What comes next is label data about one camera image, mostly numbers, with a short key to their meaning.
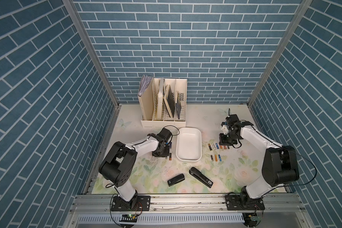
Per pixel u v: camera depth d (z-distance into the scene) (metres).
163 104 0.97
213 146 0.96
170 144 0.96
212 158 0.91
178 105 1.12
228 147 0.94
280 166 0.46
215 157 0.91
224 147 0.95
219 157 0.91
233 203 0.74
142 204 0.72
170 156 0.91
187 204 0.75
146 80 0.94
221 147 0.96
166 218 0.77
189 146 0.96
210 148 0.94
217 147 0.96
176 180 0.80
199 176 0.79
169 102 0.99
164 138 0.73
